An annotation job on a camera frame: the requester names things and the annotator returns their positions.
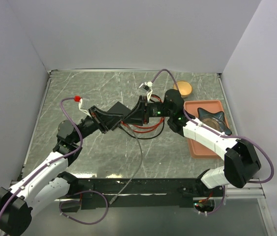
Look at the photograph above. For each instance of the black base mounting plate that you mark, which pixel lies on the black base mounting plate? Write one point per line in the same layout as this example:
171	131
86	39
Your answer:
141	192

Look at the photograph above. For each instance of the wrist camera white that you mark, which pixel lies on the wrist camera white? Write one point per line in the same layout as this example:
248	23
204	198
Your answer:
82	104
147	87

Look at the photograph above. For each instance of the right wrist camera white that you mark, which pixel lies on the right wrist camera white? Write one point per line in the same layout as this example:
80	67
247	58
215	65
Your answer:
147	87

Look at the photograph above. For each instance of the black network switch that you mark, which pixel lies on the black network switch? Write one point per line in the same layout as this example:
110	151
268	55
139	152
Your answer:
119	108

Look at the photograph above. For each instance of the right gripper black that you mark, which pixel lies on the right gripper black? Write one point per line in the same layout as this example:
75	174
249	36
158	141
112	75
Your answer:
141	112

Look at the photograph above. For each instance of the salmon pink tray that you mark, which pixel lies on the salmon pink tray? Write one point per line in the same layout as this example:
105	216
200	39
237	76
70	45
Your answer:
197	150

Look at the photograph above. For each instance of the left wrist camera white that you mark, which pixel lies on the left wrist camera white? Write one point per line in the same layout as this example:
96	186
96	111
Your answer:
82	104

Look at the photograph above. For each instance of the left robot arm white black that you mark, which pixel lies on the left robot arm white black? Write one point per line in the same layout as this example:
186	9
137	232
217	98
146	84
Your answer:
49	181

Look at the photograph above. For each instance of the yellow ceramic bowl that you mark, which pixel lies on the yellow ceramic bowl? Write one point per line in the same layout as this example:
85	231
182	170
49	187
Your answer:
184	87

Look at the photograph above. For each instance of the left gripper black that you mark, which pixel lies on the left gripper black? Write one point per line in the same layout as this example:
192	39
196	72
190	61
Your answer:
103	120

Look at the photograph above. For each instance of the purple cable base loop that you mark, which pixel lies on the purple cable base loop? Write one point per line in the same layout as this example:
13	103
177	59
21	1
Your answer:
79	203

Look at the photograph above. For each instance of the blue star-shaped dish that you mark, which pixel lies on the blue star-shaped dish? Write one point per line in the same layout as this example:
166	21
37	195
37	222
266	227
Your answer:
214	120

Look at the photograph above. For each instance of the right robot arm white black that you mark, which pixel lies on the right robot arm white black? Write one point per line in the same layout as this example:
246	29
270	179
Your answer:
241	162

